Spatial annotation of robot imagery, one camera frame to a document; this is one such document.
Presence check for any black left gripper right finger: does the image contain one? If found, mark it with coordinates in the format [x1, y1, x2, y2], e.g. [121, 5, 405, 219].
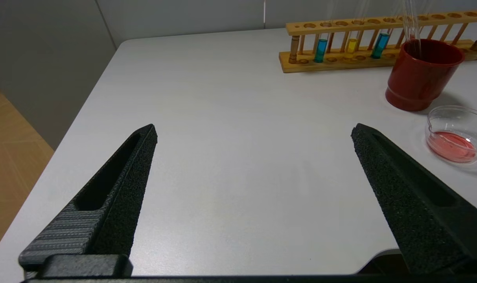
[351, 123, 477, 274]

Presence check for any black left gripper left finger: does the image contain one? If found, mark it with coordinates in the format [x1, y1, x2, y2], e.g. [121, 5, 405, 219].
[19, 124, 158, 272]

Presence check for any wooden test tube rack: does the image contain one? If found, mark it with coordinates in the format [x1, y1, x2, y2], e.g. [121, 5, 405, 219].
[278, 10, 477, 74]

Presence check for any test tube with teal liquid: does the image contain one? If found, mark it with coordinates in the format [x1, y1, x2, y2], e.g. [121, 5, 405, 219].
[371, 16, 392, 59]
[314, 16, 333, 63]

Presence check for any test tube with yellow liquid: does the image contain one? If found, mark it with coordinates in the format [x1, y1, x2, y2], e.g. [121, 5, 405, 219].
[346, 16, 365, 54]

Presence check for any clear plastic spouted bowl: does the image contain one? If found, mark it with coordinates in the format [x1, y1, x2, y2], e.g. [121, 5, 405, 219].
[425, 105, 477, 164]

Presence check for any dark red plastic cup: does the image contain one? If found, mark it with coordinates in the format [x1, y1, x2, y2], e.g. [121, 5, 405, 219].
[385, 39, 465, 112]

